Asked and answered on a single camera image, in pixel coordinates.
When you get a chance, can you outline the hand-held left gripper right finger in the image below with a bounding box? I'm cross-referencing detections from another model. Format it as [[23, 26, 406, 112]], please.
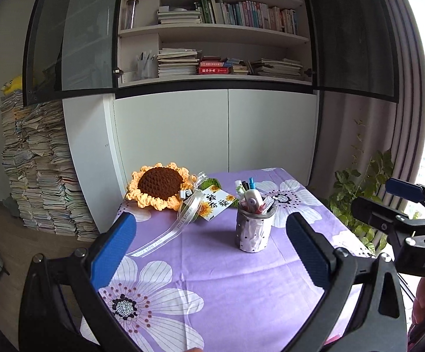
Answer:
[[286, 211, 407, 352]]

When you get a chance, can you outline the tall stack of papers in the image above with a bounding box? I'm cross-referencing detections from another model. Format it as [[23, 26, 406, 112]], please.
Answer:
[[0, 92, 99, 243]]

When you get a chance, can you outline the small pile of books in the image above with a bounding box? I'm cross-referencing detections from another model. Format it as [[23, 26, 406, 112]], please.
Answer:
[[231, 60, 253, 76]]

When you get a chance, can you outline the clear cup with pens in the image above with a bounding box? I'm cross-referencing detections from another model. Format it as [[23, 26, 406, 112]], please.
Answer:
[[136, 51, 158, 80]]

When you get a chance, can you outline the purple floral tablecloth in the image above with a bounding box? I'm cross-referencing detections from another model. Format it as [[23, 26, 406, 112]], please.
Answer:
[[79, 167, 385, 352]]

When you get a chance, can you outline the crochet sunflower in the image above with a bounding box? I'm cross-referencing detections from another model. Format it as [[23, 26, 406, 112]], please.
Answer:
[[125, 163, 198, 212]]

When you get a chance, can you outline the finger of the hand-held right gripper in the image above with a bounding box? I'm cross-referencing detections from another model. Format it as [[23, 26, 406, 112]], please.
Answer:
[[351, 195, 424, 244], [385, 177, 425, 218]]

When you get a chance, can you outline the light curtain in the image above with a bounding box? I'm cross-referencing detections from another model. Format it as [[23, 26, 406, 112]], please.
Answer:
[[317, 0, 425, 228]]

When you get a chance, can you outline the green potted plant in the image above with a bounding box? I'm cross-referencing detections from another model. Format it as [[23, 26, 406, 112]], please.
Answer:
[[328, 119, 424, 253]]

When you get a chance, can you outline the red pen with clear grip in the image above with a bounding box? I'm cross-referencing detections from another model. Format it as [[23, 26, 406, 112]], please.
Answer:
[[260, 196, 276, 215]]

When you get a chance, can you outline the translucent printed ribbon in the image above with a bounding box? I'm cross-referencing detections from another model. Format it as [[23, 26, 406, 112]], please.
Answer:
[[130, 170, 208, 257]]

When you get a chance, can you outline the dark glass cabinet door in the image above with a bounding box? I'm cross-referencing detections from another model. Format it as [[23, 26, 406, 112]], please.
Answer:
[[300, 0, 400, 103], [22, 0, 127, 107]]

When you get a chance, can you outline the grey and white pen holder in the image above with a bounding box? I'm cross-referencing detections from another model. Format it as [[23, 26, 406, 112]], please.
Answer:
[[235, 202, 277, 253]]

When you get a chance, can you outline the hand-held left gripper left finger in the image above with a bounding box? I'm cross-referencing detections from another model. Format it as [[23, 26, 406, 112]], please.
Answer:
[[18, 211, 137, 352]]

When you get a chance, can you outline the sunflower gift card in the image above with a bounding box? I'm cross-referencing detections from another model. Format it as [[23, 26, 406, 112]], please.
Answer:
[[196, 185, 237, 224]]

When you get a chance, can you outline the white correction tape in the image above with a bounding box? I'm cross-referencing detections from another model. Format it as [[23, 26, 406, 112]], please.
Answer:
[[245, 189, 265, 208]]

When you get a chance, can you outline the row of pastel-spined books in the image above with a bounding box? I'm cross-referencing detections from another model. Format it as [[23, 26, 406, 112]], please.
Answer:
[[197, 0, 299, 33]]

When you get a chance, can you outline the stack of magazines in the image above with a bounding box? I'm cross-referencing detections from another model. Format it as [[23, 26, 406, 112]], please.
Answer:
[[157, 48, 201, 78]]

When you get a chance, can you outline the glass jar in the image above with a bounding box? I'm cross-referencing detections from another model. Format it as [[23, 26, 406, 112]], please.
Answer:
[[125, 0, 140, 30]]

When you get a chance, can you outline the white bookcase cabinet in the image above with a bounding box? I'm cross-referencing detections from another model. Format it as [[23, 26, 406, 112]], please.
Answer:
[[62, 0, 321, 199]]

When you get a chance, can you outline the yellow plush toy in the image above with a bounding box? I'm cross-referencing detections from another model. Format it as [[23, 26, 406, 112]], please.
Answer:
[[0, 76, 24, 94]]

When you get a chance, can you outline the stack of worn books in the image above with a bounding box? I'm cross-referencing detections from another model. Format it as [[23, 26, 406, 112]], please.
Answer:
[[251, 58, 305, 80]]

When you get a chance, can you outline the stack of grey books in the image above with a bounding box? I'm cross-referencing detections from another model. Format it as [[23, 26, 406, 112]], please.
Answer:
[[157, 6, 202, 24]]

